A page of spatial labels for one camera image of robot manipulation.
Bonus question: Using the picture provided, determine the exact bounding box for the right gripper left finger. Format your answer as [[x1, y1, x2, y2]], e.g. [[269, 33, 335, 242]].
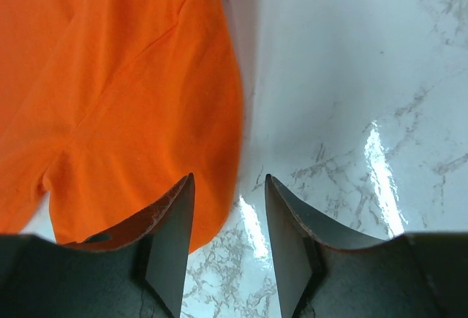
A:
[[1, 175, 195, 317]]

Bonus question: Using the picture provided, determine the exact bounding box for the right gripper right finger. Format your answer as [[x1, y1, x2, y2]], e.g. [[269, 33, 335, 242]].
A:
[[265, 175, 467, 317]]

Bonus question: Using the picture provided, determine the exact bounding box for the orange t-shirt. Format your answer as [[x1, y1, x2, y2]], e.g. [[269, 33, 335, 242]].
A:
[[1, 0, 243, 250]]

